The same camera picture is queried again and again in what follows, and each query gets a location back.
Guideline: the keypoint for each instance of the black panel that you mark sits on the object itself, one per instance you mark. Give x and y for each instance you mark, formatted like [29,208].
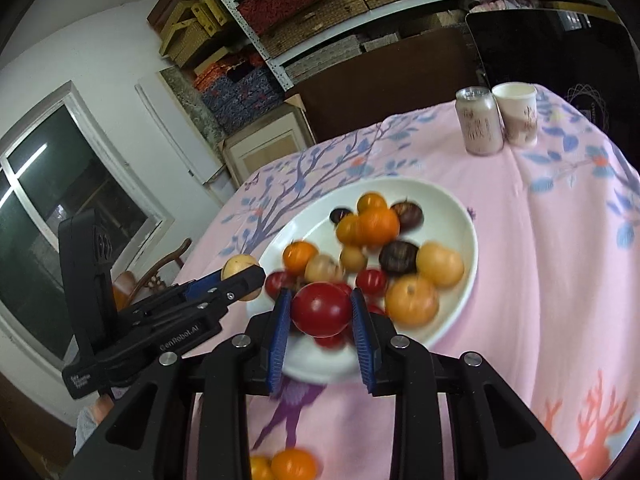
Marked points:
[550,60]

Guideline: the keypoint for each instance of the pink deer print tablecloth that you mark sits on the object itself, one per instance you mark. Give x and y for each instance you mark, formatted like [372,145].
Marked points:
[525,260]

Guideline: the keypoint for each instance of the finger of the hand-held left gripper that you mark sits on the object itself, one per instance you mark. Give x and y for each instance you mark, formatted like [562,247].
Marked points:
[240,285]
[202,284]

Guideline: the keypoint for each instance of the white metal shelf rack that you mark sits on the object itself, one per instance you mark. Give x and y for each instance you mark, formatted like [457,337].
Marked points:
[250,28]

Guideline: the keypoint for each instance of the white oval plate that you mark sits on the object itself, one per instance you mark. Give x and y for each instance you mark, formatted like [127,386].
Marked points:
[445,210]

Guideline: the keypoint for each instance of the brown wooden chair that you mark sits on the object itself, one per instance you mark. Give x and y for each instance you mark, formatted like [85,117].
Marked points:
[160,265]

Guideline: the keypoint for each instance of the brown wooden board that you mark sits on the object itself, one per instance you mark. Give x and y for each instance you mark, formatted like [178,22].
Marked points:
[390,80]

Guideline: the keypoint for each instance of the pale pink drink can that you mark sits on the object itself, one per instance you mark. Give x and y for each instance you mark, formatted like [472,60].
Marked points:
[479,122]

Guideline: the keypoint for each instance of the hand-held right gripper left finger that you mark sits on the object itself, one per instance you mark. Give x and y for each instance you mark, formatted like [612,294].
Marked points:
[277,350]

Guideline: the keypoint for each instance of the yellow-orange persimmon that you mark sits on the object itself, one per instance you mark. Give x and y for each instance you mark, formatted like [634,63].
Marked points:
[411,301]

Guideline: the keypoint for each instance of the cardboard box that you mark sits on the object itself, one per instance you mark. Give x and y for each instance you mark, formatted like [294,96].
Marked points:
[265,150]

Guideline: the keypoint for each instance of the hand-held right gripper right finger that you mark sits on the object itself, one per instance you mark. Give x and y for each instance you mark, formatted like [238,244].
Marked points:
[364,355]

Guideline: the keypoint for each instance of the dark brown mangosteen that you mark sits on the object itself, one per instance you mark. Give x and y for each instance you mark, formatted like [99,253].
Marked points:
[398,257]
[407,215]

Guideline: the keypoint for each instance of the small yellow plum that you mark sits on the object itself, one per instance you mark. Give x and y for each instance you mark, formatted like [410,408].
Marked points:
[353,258]

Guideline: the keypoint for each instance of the person's left forearm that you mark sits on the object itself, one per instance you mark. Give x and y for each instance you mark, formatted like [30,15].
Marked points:
[90,425]

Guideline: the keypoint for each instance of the white paper cup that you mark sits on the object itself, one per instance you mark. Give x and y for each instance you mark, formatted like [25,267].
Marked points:
[517,115]

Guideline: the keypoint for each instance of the white leaning board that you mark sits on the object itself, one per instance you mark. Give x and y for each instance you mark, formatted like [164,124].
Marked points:
[165,130]

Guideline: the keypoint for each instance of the pink cloth bundle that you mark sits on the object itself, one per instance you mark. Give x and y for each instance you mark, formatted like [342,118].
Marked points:
[500,4]

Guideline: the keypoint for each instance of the dark window with white frame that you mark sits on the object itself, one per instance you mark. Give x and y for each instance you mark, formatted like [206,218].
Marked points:
[65,185]

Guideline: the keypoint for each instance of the speckled stone slab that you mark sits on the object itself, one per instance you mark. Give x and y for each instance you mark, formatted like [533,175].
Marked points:
[190,100]

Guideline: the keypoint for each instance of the stack of blue patterned boxes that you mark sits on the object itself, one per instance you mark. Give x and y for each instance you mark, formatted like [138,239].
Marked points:
[240,100]

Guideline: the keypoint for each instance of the dark purple plum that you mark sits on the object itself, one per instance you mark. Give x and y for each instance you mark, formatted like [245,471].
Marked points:
[341,215]

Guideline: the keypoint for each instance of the red apple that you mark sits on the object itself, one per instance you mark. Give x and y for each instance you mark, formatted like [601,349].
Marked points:
[330,341]

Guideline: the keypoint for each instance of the shelf with stacked boxes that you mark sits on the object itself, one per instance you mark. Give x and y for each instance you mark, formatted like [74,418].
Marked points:
[310,25]

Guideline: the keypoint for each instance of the yellow wooden frames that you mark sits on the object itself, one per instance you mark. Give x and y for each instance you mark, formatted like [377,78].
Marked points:
[195,30]

